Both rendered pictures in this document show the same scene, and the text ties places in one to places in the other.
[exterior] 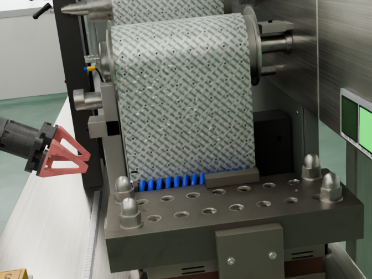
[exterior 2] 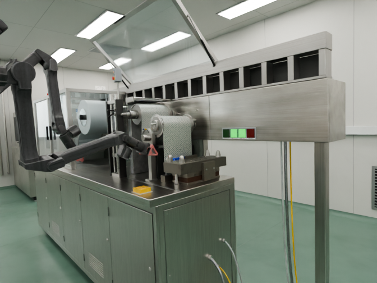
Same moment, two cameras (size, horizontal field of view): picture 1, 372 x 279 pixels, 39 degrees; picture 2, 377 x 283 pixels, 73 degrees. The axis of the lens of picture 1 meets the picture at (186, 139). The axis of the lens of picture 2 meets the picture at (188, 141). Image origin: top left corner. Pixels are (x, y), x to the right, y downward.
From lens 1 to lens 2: 1.08 m
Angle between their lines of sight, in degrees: 40
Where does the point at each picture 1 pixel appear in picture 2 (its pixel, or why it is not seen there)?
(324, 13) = (213, 113)
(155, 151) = (170, 150)
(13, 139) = (139, 144)
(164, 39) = (173, 119)
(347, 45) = (223, 118)
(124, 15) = (144, 117)
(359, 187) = not seen: hidden behind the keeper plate
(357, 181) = not seen: hidden behind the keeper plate
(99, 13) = (134, 116)
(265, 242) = (212, 164)
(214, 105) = (183, 137)
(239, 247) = (207, 165)
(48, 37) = not seen: outside the picture
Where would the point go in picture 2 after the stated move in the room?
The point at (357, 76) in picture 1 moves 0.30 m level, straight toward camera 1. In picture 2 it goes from (228, 123) to (255, 122)
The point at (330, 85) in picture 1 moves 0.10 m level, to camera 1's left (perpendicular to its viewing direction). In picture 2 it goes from (216, 129) to (205, 129)
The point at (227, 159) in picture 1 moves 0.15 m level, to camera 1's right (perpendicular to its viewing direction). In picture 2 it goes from (186, 153) to (202, 151)
